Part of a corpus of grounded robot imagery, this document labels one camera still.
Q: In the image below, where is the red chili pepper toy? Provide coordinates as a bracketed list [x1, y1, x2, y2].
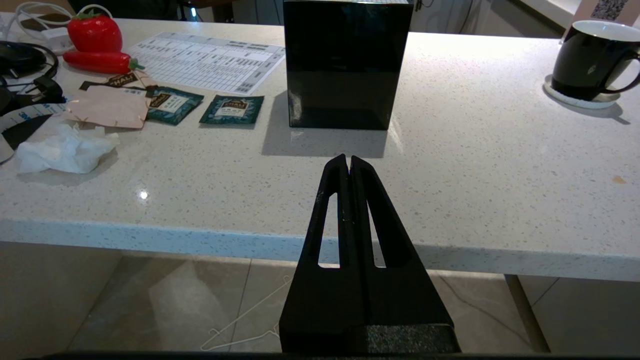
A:
[63, 50, 146, 76]

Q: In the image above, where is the white power adapter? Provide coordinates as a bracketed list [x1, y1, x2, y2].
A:
[42, 27, 72, 53]

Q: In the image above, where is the pink QR code sign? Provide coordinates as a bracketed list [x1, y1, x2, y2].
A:
[562, 0, 636, 43]

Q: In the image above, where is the black tissue box white lid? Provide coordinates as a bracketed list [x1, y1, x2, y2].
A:
[282, 0, 415, 132]

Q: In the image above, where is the printed white paper sheet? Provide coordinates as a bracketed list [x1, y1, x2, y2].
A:
[127, 31, 286, 97]

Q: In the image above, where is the white round coaster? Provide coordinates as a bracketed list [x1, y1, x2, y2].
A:
[543, 75, 622, 110]

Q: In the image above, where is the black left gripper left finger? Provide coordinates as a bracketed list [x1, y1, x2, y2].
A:
[279, 154, 364, 354]

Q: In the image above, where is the black mug white inside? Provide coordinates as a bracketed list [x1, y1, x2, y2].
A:
[551, 20, 640, 102]

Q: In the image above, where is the torn brown packet strip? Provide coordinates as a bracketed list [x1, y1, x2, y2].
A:
[79, 71, 138, 93]

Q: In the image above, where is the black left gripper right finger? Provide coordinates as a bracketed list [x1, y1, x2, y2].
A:
[351, 156, 461, 354]

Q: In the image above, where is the red strawberry toy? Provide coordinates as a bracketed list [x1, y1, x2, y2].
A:
[67, 11, 124, 54]

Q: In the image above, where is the metal table leg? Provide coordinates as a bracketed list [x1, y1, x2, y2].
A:
[504, 274, 551, 353]

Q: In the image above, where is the pink torn packet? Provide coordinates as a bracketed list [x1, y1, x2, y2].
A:
[65, 70, 158, 130]

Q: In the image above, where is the teal tea bag packet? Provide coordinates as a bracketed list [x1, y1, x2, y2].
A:
[199, 94, 265, 126]
[146, 86, 205, 126]

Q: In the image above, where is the white tape strip blue print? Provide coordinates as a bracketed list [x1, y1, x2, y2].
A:
[0, 102, 68, 163]

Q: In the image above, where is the black cable with plug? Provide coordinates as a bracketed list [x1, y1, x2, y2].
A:
[0, 41, 65, 103]

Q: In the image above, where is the white coiled cable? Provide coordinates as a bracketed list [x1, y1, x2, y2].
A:
[15, 1, 113, 42]

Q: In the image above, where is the crumpled white tissue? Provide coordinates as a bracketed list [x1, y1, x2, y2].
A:
[14, 124, 121, 175]

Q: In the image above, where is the black round device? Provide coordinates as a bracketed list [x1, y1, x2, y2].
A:
[0, 43, 47, 72]

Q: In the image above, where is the white wire hanger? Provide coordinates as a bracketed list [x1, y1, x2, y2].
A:
[200, 275, 293, 353]

